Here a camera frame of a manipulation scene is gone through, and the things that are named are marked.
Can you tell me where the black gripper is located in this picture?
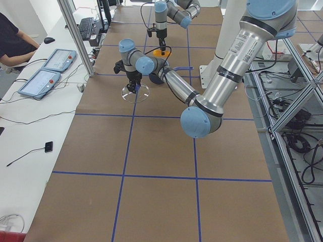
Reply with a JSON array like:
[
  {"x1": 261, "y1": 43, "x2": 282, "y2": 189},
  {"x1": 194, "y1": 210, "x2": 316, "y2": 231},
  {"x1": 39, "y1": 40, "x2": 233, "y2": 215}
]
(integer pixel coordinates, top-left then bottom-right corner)
[
  {"x1": 156, "y1": 29, "x2": 167, "y2": 56},
  {"x1": 126, "y1": 71, "x2": 141, "y2": 94}
]

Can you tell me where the upper teach pendant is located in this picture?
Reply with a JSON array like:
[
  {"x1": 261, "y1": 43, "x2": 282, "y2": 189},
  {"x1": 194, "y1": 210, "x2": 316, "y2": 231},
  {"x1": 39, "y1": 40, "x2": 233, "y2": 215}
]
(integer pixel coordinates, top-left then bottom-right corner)
[{"x1": 42, "y1": 48, "x2": 77, "y2": 73}]

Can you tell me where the black keyboard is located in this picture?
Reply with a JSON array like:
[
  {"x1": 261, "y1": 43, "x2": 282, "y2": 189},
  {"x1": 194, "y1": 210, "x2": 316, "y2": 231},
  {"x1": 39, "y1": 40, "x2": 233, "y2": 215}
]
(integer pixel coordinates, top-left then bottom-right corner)
[{"x1": 78, "y1": 17, "x2": 94, "y2": 40}]

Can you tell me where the blue saucepan with handle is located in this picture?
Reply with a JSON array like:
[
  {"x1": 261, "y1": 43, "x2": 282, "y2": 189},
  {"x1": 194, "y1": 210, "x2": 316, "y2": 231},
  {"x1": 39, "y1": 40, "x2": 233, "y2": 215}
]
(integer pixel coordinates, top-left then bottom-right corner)
[{"x1": 148, "y1": 66, "x2": 194, "y2": 85}]

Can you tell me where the aluminium frame post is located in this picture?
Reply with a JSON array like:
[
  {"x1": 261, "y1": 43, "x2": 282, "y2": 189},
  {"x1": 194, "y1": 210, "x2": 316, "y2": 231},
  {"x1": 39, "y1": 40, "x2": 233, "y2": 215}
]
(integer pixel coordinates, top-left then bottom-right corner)
[{"x1": 57, "y1": 0, "x2": 94, "y2": 77}]

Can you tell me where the yellow plastic corn cob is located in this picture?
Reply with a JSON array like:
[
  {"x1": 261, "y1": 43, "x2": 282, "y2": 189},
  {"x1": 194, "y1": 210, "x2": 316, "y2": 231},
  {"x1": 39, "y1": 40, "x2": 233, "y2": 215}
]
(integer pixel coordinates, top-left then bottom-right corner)
[{"x1": 152, "y1": 49, "x2": 171, "y2": 58}]

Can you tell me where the lower teach pendant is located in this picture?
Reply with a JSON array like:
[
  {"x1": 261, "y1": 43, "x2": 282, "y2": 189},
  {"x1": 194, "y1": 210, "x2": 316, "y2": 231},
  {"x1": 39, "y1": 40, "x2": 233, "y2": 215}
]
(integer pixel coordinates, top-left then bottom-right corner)
[{"x1": 18, "y1": 69, "x2": 61, "y2": 100}]

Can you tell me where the seated person in black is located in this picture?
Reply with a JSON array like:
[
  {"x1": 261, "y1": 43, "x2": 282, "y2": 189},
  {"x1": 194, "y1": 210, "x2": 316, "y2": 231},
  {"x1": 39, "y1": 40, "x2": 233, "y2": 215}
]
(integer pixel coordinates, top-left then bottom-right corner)
[{"x1": 1, "y1": 13, "x2": 40, "y2": 67}]

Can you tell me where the brown table mat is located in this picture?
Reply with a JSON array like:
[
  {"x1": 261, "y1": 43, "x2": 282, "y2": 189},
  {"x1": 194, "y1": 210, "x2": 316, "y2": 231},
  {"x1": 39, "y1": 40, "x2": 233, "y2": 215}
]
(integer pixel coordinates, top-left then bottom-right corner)
[{"x1": 26, "y1": 6, "x2": 289, "y2": 241}]

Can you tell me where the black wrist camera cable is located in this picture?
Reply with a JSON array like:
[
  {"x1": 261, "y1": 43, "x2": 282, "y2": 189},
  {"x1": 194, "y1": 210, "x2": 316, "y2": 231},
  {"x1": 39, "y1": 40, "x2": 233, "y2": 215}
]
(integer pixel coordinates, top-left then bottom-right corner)
[{"x1": 140, "y1": 2, "x2": 156, "y2": 32}]

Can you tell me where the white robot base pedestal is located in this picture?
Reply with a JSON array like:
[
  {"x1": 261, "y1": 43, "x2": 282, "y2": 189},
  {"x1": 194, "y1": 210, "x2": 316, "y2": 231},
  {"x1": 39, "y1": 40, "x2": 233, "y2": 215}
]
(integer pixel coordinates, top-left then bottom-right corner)
[{"x1": 199, "y1": 0, "x2": 246, "y2": 89}]

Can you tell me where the black computer mouse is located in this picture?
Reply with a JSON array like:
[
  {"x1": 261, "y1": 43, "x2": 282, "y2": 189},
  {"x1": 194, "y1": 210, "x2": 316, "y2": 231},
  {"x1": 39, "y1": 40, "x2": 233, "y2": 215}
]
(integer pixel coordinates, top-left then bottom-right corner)
[{"x1": 43, "y1": 37, "x2": 55, "y2": 44}]

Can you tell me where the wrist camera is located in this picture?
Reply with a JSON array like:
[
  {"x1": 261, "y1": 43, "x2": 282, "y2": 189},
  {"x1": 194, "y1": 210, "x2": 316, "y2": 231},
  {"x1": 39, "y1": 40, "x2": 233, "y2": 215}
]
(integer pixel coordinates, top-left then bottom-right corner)
[
  {"x1": 114, "y1": 60, "x2": 125, "y2": 74},
  {"x1": 147, "y1": 23, "x2": 157, "y2": 38}
]

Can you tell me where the teach pendant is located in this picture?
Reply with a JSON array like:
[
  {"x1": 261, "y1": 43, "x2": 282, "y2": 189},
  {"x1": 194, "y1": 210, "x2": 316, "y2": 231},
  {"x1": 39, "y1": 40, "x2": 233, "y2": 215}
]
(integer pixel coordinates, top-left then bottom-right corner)
[
  {"x1": 42, "y1": 48, "x2": 77, "y2": 73},
  {"x1": 18, "y1": 69, "x2": 61, "y2": 100}
]

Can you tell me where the glass lid with blue knob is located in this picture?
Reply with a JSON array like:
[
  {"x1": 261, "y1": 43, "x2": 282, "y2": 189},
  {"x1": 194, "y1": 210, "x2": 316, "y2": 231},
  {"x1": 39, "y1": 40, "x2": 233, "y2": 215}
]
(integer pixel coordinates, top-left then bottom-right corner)
[{"x1": 121, "y1": 84, "x2": 150, "y2": 103}]

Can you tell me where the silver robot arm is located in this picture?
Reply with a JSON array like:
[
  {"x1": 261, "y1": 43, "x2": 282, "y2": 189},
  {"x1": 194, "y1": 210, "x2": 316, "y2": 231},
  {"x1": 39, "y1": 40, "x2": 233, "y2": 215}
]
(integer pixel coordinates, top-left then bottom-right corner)
[
  {"x1": 147, "y1": 0, "x2": 200, "y2": 57},
  {"x1": 119, "y1": 1, "x2": 298, "y2": 138}
]

